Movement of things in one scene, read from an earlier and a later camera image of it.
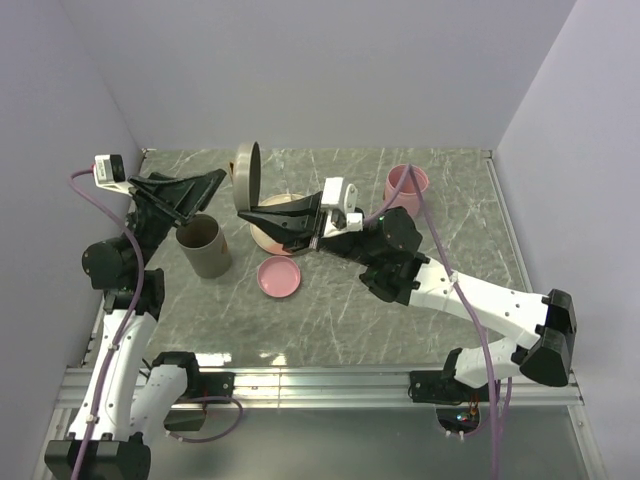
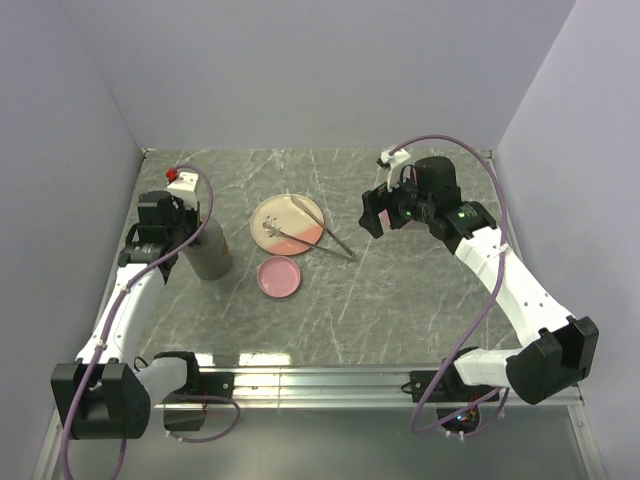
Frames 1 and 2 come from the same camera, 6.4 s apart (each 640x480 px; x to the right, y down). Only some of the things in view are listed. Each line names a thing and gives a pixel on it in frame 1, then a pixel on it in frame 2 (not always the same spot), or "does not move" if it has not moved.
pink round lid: x=278 y=276 does not move
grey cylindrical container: x=205 y=247 does not move
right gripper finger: x=298 y=222 → x=374 y=202
